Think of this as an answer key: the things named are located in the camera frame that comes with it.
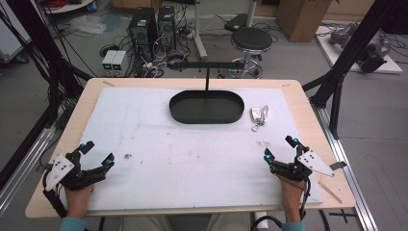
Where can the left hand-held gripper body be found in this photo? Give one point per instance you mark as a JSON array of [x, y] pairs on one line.
[[71, 175]]

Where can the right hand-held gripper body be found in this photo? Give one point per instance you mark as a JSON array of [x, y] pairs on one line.
[[296, 169]]

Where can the black oval tray with hanger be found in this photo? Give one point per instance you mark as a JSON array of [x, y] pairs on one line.
[[207, 109]]

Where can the person's left hand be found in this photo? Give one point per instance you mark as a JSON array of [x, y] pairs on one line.
[[78, 199]]

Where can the person's right hand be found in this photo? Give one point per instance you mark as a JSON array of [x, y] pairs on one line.
[[291, 195]]

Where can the thin wooden stick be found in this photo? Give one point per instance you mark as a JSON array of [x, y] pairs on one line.
[[330, 193]]

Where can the small grey metal tab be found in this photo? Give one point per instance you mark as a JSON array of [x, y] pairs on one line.
[[338, 165]]

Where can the white foam mat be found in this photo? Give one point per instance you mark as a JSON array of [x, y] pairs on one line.
[[192, 166]]

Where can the white bench power supply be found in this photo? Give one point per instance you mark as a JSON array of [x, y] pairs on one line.
[[119, 63], [108, 62]]

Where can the black round stool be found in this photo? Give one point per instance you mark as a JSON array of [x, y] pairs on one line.
[[251, 39]]

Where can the grey and black robot part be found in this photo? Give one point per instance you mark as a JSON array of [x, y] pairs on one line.
[[373, 54]]

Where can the white floor board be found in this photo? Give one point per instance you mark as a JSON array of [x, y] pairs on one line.
[[389, 65]]

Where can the brown cardboard box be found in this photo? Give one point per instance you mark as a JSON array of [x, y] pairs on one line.
[[301, 19]]

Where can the clear plastic bag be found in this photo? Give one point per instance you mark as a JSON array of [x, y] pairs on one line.
[[87, 24]]

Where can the black computer tower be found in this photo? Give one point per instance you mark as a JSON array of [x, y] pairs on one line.
[[142, 29], [166, 25]]

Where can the white desk leg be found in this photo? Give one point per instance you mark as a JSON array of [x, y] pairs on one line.
[[199, 35]]

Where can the blue tape roll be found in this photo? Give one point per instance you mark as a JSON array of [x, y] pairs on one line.
[[92, 6]]

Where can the white round table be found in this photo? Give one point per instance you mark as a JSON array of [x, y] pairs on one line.
[[69, 7]]

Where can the aluminium rail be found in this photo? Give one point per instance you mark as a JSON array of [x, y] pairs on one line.
[[22, 166], [349, 179]]

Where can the black metal frame strut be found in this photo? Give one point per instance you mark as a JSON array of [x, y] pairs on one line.
[[41, 38], [352, 51]]

